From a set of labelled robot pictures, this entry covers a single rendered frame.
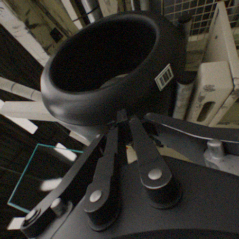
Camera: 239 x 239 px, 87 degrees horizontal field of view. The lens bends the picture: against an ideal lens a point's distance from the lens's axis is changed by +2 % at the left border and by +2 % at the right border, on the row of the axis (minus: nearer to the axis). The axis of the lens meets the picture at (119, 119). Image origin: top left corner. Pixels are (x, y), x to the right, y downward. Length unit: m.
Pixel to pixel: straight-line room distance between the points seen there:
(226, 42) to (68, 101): 0.47
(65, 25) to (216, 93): 0.87
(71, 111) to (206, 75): 0.37
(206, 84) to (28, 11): 0.90
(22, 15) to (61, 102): 0.60
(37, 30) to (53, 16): 0.12
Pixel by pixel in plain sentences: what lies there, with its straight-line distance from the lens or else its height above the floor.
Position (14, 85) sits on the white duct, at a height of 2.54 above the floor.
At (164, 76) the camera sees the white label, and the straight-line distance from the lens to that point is 0.37.
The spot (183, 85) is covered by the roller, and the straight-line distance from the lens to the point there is 0.38.
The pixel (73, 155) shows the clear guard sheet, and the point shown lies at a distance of 1.27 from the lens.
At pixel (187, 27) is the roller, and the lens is 0.61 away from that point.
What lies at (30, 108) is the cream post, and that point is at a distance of 1.35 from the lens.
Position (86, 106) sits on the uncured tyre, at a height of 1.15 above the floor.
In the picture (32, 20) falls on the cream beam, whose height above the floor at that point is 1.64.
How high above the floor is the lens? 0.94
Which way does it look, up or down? 21 degrees up
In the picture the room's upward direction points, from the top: 87 degrees counter-clockwise
